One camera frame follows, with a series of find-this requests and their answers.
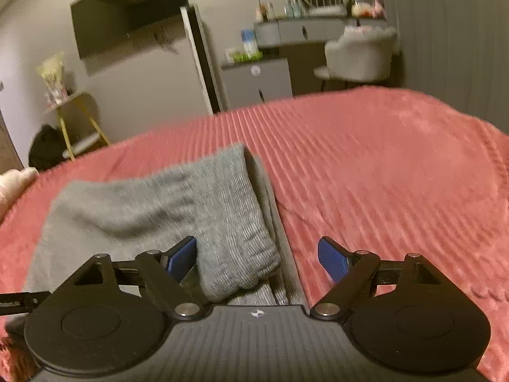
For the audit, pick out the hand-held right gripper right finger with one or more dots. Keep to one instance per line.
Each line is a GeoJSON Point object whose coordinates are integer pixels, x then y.
{"type": "Point", "coordinates": [332, 258]}

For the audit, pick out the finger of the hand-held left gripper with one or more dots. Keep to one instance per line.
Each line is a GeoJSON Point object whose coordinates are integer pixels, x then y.
{"type": "Point", "coordinates": [24, 300]}

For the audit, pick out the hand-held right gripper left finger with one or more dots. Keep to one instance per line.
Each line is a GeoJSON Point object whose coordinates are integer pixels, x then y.
{"type": "Point", "coordinates": [183, 258]}

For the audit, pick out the grey pants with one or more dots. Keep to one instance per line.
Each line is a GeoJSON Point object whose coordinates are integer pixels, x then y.
{"type": "Point", "coordinates": [139, 215]}

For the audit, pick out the red ribbed blanket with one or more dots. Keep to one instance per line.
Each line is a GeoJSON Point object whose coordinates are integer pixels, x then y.
{"type": "Point", "coordinates": [377, 167]}

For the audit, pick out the pink pillow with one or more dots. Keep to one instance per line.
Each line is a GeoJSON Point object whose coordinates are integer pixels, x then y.
{"type": "Point", "coordinates": [16, 183]}

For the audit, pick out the black bag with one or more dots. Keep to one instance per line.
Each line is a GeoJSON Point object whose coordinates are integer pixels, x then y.
{"type": "Point", "coordinates": [47, 149]}

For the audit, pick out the wooden door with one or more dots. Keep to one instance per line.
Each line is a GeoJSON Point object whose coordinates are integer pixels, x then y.
{"type": "Point", "coordinates": [8, 143]}

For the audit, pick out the grey cabinet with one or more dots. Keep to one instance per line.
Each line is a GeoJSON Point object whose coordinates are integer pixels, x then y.
{"type": "Point", "coordinates": [258, 83]}

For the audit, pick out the yellow-legged side table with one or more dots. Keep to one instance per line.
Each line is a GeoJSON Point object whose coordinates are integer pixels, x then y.
{"type": "Point", "coordinates": [75, 99]}

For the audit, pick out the white panel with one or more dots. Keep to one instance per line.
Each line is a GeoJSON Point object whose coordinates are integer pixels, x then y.
{"type": "Point", "coordinates": [195, 59]}

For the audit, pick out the grey upholstered chair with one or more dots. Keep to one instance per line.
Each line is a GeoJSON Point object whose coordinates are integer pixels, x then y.
{"type": "Point", "coordinates": [358, 55]}

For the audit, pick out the green packet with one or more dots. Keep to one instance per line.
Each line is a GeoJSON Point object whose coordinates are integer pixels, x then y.
{"type": "Point", "coordinates": [252, 57]}

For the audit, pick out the blue and white canister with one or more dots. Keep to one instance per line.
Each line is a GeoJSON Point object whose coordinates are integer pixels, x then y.
{"type": "Point", "coordinates": [249, 43]}

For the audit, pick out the flower bouquet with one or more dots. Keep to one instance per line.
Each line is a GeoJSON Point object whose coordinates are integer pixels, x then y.
{"type": "Point", "coordinates": [53, 75]}

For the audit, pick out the grey vanity desk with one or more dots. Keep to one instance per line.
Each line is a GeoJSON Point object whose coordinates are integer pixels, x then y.
{"type": "Point", "coordinates": [294, 32]}

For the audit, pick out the pink cushion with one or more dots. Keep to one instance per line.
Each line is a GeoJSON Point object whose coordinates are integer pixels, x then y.
{"type": "Point", "coordinates": [362, 30]}

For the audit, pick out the row of cosmetic bottles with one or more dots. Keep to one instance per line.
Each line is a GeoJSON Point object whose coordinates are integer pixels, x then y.
{"type": "Point", "coordinates": [286, 8]}

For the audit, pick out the pink plush toy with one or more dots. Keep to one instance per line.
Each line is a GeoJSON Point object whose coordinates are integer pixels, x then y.
{"type": "Point", "coordinates": [378, 6]}

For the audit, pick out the wall television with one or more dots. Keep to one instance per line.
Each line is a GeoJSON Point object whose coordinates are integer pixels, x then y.
{"type": "Point", "coordinates": [127, 12]}

